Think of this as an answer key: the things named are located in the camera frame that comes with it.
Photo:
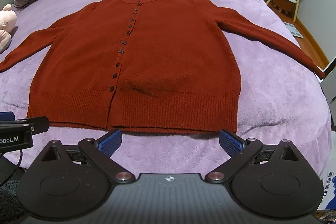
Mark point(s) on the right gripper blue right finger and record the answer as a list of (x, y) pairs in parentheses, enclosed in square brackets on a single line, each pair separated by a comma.
[(242, 153)]

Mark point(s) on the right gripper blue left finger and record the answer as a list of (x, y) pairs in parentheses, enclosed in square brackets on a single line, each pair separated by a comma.
[(98, 152)]

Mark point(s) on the red knit cardigan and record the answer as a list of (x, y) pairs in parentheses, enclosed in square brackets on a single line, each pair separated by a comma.
[(143, 65)]

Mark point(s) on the pink plush toy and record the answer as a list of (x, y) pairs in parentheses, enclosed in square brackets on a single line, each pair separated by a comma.
[(7, 24)]

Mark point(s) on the bathroom scale on floor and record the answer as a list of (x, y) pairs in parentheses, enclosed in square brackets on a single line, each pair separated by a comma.
[(293, 30)]

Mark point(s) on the round footstool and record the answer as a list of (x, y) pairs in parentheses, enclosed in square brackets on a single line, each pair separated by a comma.
[(285, 5)]

